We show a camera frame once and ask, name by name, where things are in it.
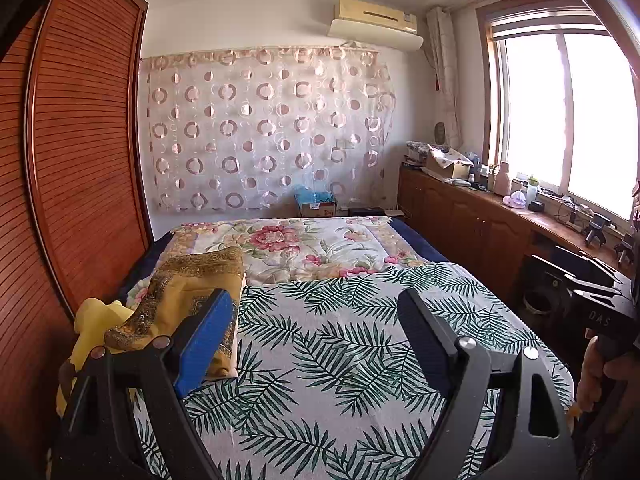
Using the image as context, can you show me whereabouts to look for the wooden slatted wardrobe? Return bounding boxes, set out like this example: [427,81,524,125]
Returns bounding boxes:
[0,0,153,461]

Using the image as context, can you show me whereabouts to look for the small black stand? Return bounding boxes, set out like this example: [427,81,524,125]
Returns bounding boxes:
[614,234,639,266]
[585,212,614,249]

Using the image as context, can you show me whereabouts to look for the patterned storage box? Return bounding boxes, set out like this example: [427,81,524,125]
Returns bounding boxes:
[405,141,431,169]

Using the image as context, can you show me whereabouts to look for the person's right hand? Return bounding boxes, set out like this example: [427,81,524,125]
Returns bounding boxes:
[575,335,638,412]

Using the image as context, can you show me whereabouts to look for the wooden-framed window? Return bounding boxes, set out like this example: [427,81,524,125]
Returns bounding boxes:
[475,0,640,227]

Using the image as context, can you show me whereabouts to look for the bunched window curtain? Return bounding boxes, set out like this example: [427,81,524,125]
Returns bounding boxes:
[425,6,462,137]

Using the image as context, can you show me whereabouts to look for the open cardboard box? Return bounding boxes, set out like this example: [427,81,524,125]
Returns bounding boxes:
[425,146,475,181]

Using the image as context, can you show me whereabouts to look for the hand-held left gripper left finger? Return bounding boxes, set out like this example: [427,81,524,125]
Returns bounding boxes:
[50,287,236,480]

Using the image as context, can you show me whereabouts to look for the white air deflector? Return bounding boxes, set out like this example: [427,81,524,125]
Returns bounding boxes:
[327,18,425,52]

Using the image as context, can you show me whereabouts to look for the sheer circle-pattern curtain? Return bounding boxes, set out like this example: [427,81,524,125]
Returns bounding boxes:
[141,45,397,212]

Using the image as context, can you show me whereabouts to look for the golden patterned garment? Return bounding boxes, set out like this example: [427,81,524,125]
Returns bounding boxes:
[104,247,247,379]

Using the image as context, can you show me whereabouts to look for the trash bin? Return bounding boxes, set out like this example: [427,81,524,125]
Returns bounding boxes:
[522,280,557,317]

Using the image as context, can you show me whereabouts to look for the yellow plush toy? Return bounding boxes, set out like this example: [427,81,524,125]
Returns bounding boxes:
[56,297,136,418]

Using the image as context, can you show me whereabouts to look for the beige air conditioner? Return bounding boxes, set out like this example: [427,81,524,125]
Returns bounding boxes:
[334,0,419,35]

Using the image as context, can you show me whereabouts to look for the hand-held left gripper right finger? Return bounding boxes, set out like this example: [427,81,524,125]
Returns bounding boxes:
[396,287,576,480]

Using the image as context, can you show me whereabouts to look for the leaf-print sheet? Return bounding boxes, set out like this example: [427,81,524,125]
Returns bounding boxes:
[135,260,576,480]

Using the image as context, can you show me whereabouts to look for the long wooden cabinet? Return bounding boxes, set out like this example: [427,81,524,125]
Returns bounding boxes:
[397,165,637,312]

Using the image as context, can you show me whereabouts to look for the cardboard box with blue bags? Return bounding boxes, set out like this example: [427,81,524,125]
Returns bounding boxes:
[294,185,339,219]

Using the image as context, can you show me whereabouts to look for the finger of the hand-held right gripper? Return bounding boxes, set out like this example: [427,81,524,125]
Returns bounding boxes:
[531,254,627,287]
[563,274,624,306]

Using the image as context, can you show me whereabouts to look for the tangle of cables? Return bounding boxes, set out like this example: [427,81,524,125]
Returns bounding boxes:
[542,189,594,227]

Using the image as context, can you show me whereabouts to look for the floral quilt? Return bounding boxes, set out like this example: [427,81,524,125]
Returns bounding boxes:
[125,215,432,311]

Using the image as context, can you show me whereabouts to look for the pink bottle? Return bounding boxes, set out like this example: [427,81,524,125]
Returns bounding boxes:
[492,161,511,196]

